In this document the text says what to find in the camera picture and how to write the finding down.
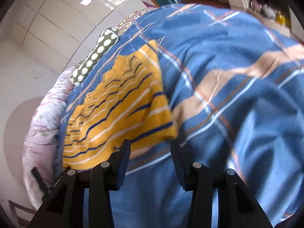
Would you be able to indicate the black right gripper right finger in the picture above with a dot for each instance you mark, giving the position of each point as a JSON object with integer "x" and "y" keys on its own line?
{"x": 236, "y": 206}

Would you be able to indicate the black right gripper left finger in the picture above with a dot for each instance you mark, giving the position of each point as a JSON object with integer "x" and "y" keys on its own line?
{"x": 63, "y": 203}

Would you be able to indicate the yellow striped knit sweater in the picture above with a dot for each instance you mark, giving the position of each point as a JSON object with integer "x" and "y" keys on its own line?
{"x": 129, "y": 103}

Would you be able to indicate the pink floral quilt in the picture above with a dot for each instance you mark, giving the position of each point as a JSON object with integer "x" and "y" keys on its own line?
{"x": 41, "y": 140}

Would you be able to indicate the white arched headboard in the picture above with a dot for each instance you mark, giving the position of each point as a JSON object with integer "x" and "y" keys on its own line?
{"x": 16, "y": 129}

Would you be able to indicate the blue plaid bed blanket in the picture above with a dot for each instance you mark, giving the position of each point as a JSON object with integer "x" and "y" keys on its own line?
{"x": 235, "y": 90}

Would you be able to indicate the green white dotted pillow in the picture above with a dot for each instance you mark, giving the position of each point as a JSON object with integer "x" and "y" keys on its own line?
{"x": 108, "y": 38}

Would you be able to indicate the white glossy wardrobe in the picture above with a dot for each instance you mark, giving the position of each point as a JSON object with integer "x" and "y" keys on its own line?
{"x": 60, "y": 33}

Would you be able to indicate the patterned bed sheet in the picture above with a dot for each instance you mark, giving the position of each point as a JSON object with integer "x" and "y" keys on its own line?
{"x": 128, "y": 21}

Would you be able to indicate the white tv cabinet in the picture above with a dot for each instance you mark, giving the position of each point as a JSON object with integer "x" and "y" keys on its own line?
{"x": 276, "y": 14}

